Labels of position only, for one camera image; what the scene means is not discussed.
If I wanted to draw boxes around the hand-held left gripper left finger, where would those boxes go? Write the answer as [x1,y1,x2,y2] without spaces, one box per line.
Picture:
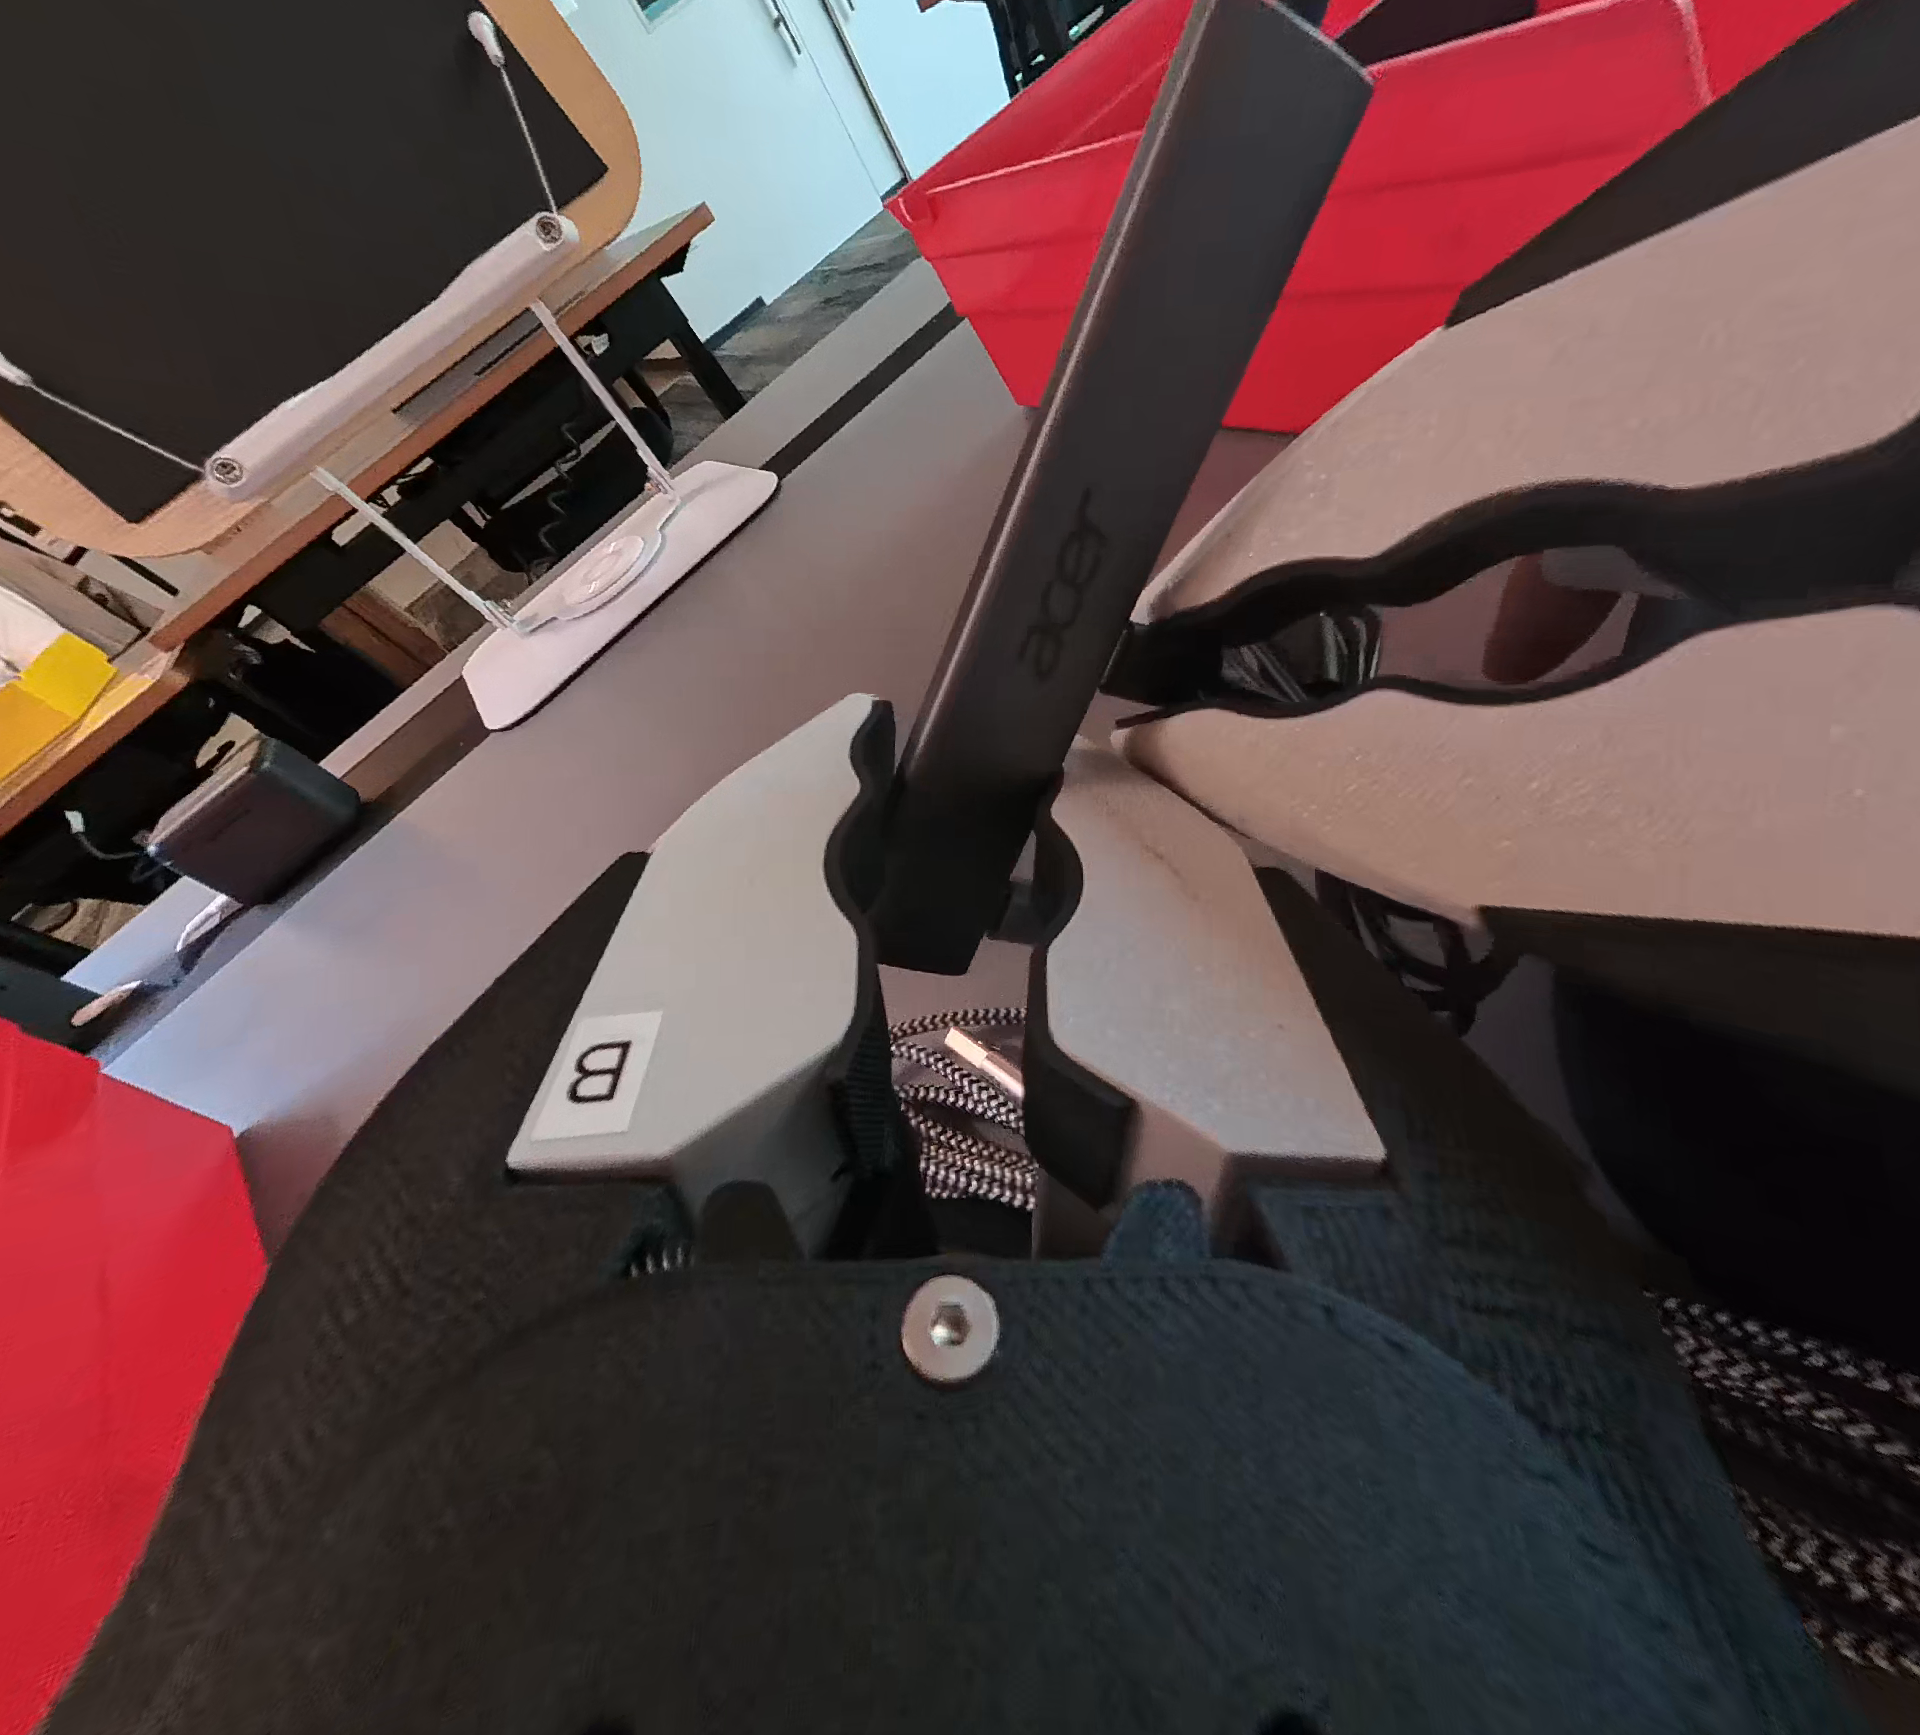
[504,694,943,1255]

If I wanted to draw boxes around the grey pole clamp block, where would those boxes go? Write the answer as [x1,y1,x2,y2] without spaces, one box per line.
[148,735,360,910]

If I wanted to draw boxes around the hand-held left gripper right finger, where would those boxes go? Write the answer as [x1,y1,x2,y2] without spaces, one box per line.
[1028,750,1392,1255]

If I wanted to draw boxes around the red plastic bin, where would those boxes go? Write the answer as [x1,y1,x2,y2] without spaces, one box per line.
[0,1013,272,1735]
[888,0,1920,436]

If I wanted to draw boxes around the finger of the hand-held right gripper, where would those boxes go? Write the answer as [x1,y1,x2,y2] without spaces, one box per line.
[1114,583,1920,946]
[1136,119,1920,632]

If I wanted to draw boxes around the white double door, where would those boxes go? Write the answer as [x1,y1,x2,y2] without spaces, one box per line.
[422,0,918,337]

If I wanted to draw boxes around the grey usb hub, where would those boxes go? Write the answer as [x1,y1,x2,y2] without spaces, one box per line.
[882,0,1373,977]

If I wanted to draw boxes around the black usb-c cable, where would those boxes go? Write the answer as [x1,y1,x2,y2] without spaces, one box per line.
[1099,605,1517,1033]

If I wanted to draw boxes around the yellow plastic bin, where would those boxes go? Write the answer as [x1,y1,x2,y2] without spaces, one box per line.
[0,632,118,796]

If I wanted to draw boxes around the braided usb-c cable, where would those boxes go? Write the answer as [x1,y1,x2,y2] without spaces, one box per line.
[891,1006,1920,1678]

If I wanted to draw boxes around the wooden board with black sheet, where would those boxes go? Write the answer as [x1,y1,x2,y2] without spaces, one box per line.
[0,0,646,557]

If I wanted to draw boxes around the white board stand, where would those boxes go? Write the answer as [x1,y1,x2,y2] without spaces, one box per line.
[0,4,777,735]

